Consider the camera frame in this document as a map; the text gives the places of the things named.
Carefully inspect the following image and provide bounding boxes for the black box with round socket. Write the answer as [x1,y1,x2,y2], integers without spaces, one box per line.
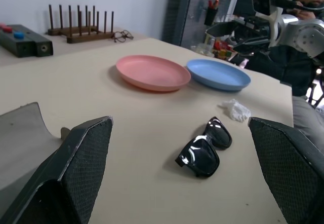
[9,24,54,57]

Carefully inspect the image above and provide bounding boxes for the black pen holder with pens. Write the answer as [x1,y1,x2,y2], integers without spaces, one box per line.
[204,0,219,26]

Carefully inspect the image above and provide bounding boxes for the pink plastic plate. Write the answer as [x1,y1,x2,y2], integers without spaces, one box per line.
[115,55,191,93]

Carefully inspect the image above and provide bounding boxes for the brown thin-framed eyeglasses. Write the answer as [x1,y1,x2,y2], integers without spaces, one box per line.
[112,29,134,43]

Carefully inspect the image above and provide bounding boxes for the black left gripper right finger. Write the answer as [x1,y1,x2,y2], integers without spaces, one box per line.
[247,116,324,224]

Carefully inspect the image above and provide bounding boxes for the brown wooden peg rack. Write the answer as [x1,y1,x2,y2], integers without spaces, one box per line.
[48,4,115,44]

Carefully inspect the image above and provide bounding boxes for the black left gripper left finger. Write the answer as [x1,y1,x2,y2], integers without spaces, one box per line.
[0,116,113,224]

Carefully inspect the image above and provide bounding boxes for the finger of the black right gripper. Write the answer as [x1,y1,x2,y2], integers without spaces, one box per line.
[205,20,244,36]
[232,40,269,54]

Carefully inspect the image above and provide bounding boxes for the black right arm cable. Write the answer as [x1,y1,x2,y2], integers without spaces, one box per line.
[273,0,324,13]

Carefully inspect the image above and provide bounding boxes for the person in dark jacket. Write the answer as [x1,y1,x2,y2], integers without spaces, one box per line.
[229,0,324,147]

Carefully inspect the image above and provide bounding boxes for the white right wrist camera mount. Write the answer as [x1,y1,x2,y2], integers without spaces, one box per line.
[251,0,286,49]

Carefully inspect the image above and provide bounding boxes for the blue plastic plate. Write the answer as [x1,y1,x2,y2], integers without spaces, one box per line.
[186,58,252,92]

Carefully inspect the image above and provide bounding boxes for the black box with coloured buttons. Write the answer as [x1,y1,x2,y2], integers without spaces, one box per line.
[0,22,36,58]

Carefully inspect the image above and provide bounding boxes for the black sunglasses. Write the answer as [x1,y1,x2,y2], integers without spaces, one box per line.
[174,117,233,178]

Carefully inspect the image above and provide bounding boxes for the white crumpled tissue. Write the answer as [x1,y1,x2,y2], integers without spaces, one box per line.
[222,98,252,122]

